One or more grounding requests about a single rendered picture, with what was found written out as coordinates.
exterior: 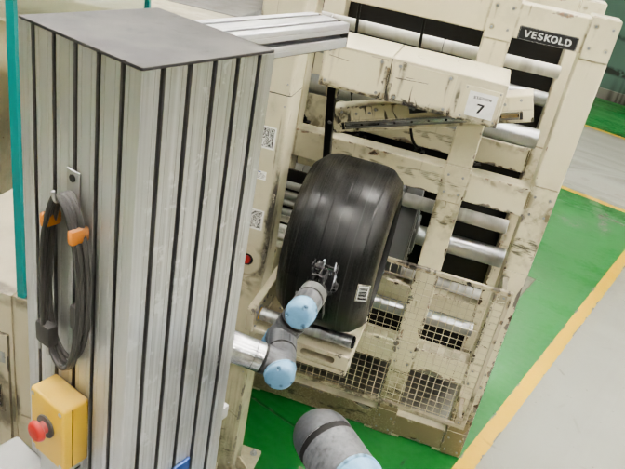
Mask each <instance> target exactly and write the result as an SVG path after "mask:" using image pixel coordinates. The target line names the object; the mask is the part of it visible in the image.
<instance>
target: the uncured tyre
mask: <svg viewBox="0 0 625 469"><path fill-rule="evenodd" d="M403 187H404V183H403V182H402V180H401V178H400V177H399V175H398V174H397V172H396V171H395V170H394V169H392V168H391V167H388V166H386V165H382V164H379V163H375V162H372V161H368V160H365V159H361V158H357V157H354V156H350V155H346V154H328V155H327V156H325V157H323V158H321V159H319V160H317V161H316V162H315V163H314V164H313V165H312V167H311V168H310V170H309V172H308V173H307V175H306V177H305V179H304V181H303V184H302V185H301V187H300V189H299V193H298V196H297V199H296V201H295V204H294V207H293V209H292V212H291V215H290V218H289V221H288V225H287V227H286V233H285V237H284V241H283V245H282V249H281V253H280V258H279V263H278V269H277V276H276V297H277V300H278V301H279V302H280V304H281V306H282V308H283V309H285V308H286V307H287V305H288V303H289V302H290V301H291V300H292V299H293V298H294V296H295V295H296V294H295V292H296V291H299V289H300V288H301V286H302V285H303V284H304V283H305V282H306V281H307V279H308V276H309V272H310V268H311V264H312V263H313V261H314V260H315V259H316V263H317V262H318V261H323V260H326V262H325V264H327V265H330V266H331V267H335V264H336V263H337V267H338V265H339V269H338V272H337V274H336V276H337V283H338V284H339V286H338V289H337V291H336V292H335V293H333V292H332V294H331V295H329V296H326V303H325V314H324V316H323V318H322V320H318V319H315V320H314V321H313V322H312V324H314V325H317V326H320V327H323V328H329V329H332V330H335V331H337V332H351V331H353V330H355V329H357V328H360V327H361V326H363V324H364V323H365V321H366V318H367V316H368V314H369V312H370V310H371V308H372V305H373V303H374V300H375V298H376V295H377V292H378V289H379V284H380V281H381V278H382V275H383V272H384V269H385V265H386V262H387V260H388V256H389V253H390V249H391V245H392V240H393V236H394V233H395V229H396V225H397V222H398V218H399V213H400V209H401V205H402V197H403ZM330 266H329V267H330ZM337 267H336V268H337ZM358 285H367V286H371V288H370V291H369V295H368V299H367V302H362V301H354V299H355V294H356V290H357V287H358Z"/></svg>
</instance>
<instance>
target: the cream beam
mask: <svg viewBox="0 0 625 469"><path fill-rule="evenodd" d="M510 78H511V70H510V69H505V68H501V67H498V66H494V65H489V64H485V63H482V62H478V61H473V60H466V59H463V58H458V57H454V56H450V55H446V54H442V53H438V52H434V51H430V50H426V49H422V48H418V47H411V46H407V45H403V44H399V43H394V42H391V41H387V40H383V39H378V38H375V37H371V36H367V35H362V34H359V33H352V32H349V36H348V41H347V46H346V47H343V48H338V49H333V50H328V51H324V54H323V59H322V65H321V70H320V75H319V80H318V84H319V85H323V86H327V87H333V88H336V89H340V90H344V91H348V92H351V93H355V94H359V95H363V96H367V97H370V98H374V99H378V100H382V101H383V100H385V101H388V102H392V103H396V104H400V105H404V106H407V107H411V108H415V109H419V110H422V111H426V112H430V113H434V114H440V115H444V116H448V117H452V118H456V119H459V120H463V121H467V122H471V123H474V124H478V125H482V126H486V127H492V128H497V125H498V121H499V117H500V114H501V111H502V108H503V104H504V101H505V99H506V96H507V93H508V89H509V86H510ZM471 90H472V91H476V92H480V93H484V94H487V95H492V96H496V97H499V98H498V101H497V105H496V108H495V111H494V113H493V117H492V120H491V121H488V120H484V119H481V118H477V117H473V116H469V115H466V114H464V110H465V107H466V103H467V100H468V98H469V94H470V91H471Z"/></svg>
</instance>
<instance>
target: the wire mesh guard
mask: <svg viewBox="0 0 625 469"><path fill-rule="evenodd" d="M387 262H390V263H391V265H392V263H394V264H397V265H398V268H399V265H401V266H404V267H405V268H406V267H407V268H410V269H414V270H417V271H420V274H421V272H423V273H426V274H430V275H436V276H439V277H442V278H443V279H448V280H451V282H452V281H455V282H459V283H461V284H464V285H468V286H471V287H474V288H479V289H481V290H482V291H483V290H486V291H490V292H493V293H497V294H498V295H502V296H506V297H508V298H507V301H506V302H505V304H504V305H502V304H500V305H502V306H503V309H502V312H501V315H500V317H499V321H498V324H495V325H497V326H496V329H495V330H493V329H490V330H493V331H495V332H494V334H493V337H492V336H489V337H492V340H491V342H488V343H490V344H489V347H488V350H487V353H486V355H485V354H482V355H485V360H482V361H484V362H483V365H482V367H481V370H480V372H479V371H476V372H479V375H478V378H477V381H476V383H474V382H472V383H474V384H475V385H474V388H473V389H472V394H471V398H470V400H469V399H466V398H463V399H466V400H469V403H468V406H467V405H465V406H467V408H466V410H463V409H460V410H463V411H465V413H464V416H462V417H463V418H462V423H461V425H457V424H454V422H453V421H450V420H448V419H447V418H446V416H447V414H448V412H450V411H449V409H450V407H451V404H450V406H449V409H448V411H447V410H446V411H447V414H446V416H445V418H442V417H439V416H440V415H441V414H440V413H441V410H442V409H440V413H439V416H436V415H433V414H431V413H427V412H426V410H427V407H428V406H431V405H428V404H425V405H427V407H426V409H424V410H425V412H424V411H421V410H418V409H413V408H412V407H408V406H406V403H405V404H404V405H402V404H399V403H396V402H393V401H391V400H388V399H385V397H387V396H386V395H385V396H384V395H381V396H384V398H382V397H379V394H376V393H373V392H370V393H371V394H368V393H365V392H362V391H359V390H356V389H353V388H351V387H348V386H345V385H342V384H339V383H336V382H332V381H329V380H326V379H322V378H319V377H316V376H313V375H311V374H308V373H305V372H302V371H299V370H301V368H299V370H296V374H295V375H297V376H300V377H302V378H305V379H308V380H311V381H314V382H319V383H321V384H324V385H327V386H331V387H334V388H337V389H340V390H342V391H345V392H348V393H351V394H354V395H359V396H361V397H364V398H367V399H370V400H373V401H376V402H379V403H381V404H384V405H387V406H390V407H393V408H396V409H401V410H404V411H407V412H410V413H413V414H416V415H419V416H421V417H424V418H427V419H430V420H433V421H436V422H440V423H443V424H446V425H449V426H452V427H455V428H458V429H460V430H464V427H465V424H466V421H467V420H468V417H469V414H470V412H471V409H472V405H473V402H474V399H475V397H476V395H477V392H478V389H479V387H480V384H481V381H482V379H483V377H484V374H485V370H486V367H487V364H488V362H489V359H490V356H491V355H492V352H493V349H494V347H495V344H496V341H497V339H498V336H499V332H500V330H501V327H502V324H503V322H504V319H505V316H506V314H507V312H508V309H509V307H510V304H511V301H512V297H513V292H510V291H508V290H505V289H501V288H495V287H492V286H489V285H486V284H482V283H479V282H476V281H472V280H470V279H466V278H463V277H459V276H456V275H451V274H448V273H444V272H441V271H437V270H434V269H431V268H428V267H424V266H421V265H418V264H415V263H412V262H408V261H402V260H399V259H395V258H393V257H390V256H388V260H387ZM398 268H397V271H398ZM414 270H413V272H414ZM452 291H455V290H452ZM473 291H474V289H473ZM482 291H481V294H482ZM455 292H456V294H457V291H455ZM490 292H489V295H490ZM456 294H455V297H456ZM472 294H473V292H472ZM481 294H480V297H481ZM489 295H488V297H489ZM468 296H471V299H472V297H473V295H468ZM455 297H454V300H455V299H456V298H455ZM480 297H479V298H477V297H474V298H477V299H479V300H482V299H480ZM454 300H453V302H454ZM457 300H459V299H457ZM462 300H463V297H462ZM462 300H460V301H461V302H462ZM479 300H478V302H479ZM453 302H452V303H450V304H452V305H455V304H453ZM464 302H468V301H464ZM478 302H477V304H475V303H473V304H475V305H476V308H477V305H478ZM470 303H471V300H470V302H469V304H470ZM452 305H451V308H452ZM460 305H461V303H460ZM455 306H457V305H455ZM460 307H461V306H459V308H460ZM451 308H450V310H447V309H445V308H444V306H443V308H442V312H443V309H445V310H447V311H451ZM461 308H464V307H461ZM476 308H475V310H476ZM464 309H467V310H471V309H468V308H464ZM471 311H473V310H471ZM442 312H441V314H439V315H440V317H441V315H442ZM451 312H454V311H451ZM498 312H500V311H498ZM454 313H457V316H458V314H459V311H458V312H454ZM444 316H446V315H444ZM457 316H456V318H453V317H450V318H453V319H455V322H456V320H458V319H457ZM493 317H495V316H493ZM481 318H482V317H481ZM481 318H480V319H479V320H480V321H481V320H482V319H481ZM496 318H498V317H496ZM480 321H479V324H480ZM482 321H484V320H482ZM488 321H489V319H488ZM488 321H486V322H487V324H488V323H491V322H488ZM455 322H454V325H452V324H449V323H445V322H444V323H445V326H446V324H449V325H452V326H453V327H454V326H455ZM469 324H470V326H471V324H472V321H471V323H469ZM479 324H478V327H481V326H479ZM487 324H486V327H487ZM491 324H494V323H491ZM472 325H474V324H472ZM475 326H477V325H475ZM478 327H477V329H478ZM486 327H485V328H486ZM481 328H484V327H481ZM443 330H444V331H445V330H448V329H445V328H443ZM452 330H453V328H452ZM452 330H449V331H451V333H452V332H455V331H452ZM469 330H470V327H469V329H468V332H469ZM444 331H443V334H444ZM471 331H473V330H471ZM476 331H477V330H476ZM476 331H473V332H475V334H476ZM468 332H467V335H468ZM451 333H450V336H451ZM455 333H457V332H455ZM443 334H440V335H442V337H443V336H445V335H443ZM459 334H460V333H458V335H459ZM467 335H464V336H466V337H470V336H467ZM450 336H449V337H448V336H446V337H448V338H449V339H450V338H451V337H450ZM442 337H441V340H442ZM449 339H448V342H449ZM448 342H446V343H447V344H451V343H448ZM456 343H457V342H456ZM456 343H455V346H457V345H456ZM451 345H454V344H451ZM455 346H454V349H455ZM446 347H447V345H446ZM454 349H453V351H452V355H453V352H454ZM461 351H462V349H461ZM461 351H460V353H458V354H459V356H460V355H463V354H462V353H461ZM452 355H451V356H450V360H451V357H452ZM452 358H455V357H452ZM455 359H457V358H455ZM450 360H449V362H446V363H448V366H449V364H452V363H450ZM459 360H460V359H458V362H459ZM458 362H457V363H458ZM452 365H455V364H452ZM448 366H447V368H445V369H446V371H447V370H448V369H449V368H448ZM436 372H439V370H438V371H436ZM439 373H442V372H439ZM442 374H444V373H442ZM446 375H447V374H446V372H445V376H446ZM434 378H437V376H436V377H434ZM437 379H440V378H437ZM440 380H443V381H445V377H444V379H440ZM365 391H366V389H365ZM372 393H373V394H376V395H378V396H375V395H372ZM431 407H433V406H431ZM416 408H419V409H421V408H420V407H416ZM434 408H436V406H435V405H434V407H433V409H434ZM437 409H439V408H437ZM455 409H456V412H457V409H458V408H455ZM427 411H429V410H427ZM430 412H432V413H435V412H433V411H430ZM456 412H455V413H454V414H456Z"/></svg>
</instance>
